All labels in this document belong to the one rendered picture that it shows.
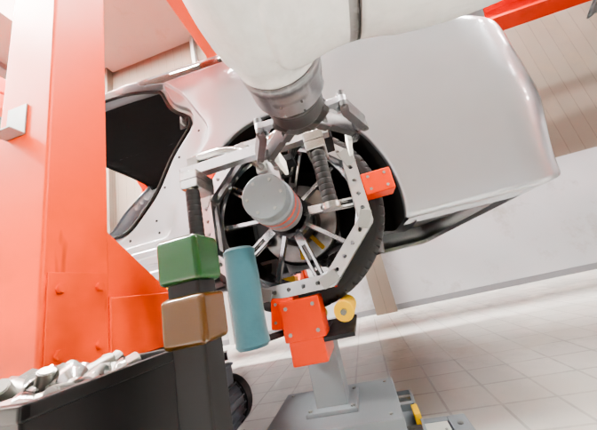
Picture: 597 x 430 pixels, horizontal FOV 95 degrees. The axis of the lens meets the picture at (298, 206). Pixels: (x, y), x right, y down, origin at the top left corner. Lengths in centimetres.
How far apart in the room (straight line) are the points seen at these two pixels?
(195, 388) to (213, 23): 27
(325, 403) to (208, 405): 81
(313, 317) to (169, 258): 61
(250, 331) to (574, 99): 591
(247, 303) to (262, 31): 63
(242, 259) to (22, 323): 45
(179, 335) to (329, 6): 27
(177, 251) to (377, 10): 24
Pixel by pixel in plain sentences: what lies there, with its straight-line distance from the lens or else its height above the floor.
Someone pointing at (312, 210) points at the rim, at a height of 84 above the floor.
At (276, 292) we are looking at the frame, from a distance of 85.
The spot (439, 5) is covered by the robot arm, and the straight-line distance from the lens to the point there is 26.
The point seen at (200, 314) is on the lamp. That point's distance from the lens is 24.
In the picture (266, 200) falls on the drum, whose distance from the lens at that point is 74.
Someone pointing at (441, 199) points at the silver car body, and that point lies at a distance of 103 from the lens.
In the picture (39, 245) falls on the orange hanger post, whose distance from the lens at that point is 80.
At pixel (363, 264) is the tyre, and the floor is 62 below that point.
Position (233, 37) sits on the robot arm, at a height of 78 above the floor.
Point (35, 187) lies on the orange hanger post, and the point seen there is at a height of 94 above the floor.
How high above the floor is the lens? 59
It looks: 17 degrees up
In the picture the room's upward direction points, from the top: 13 degrees counter-clockwise
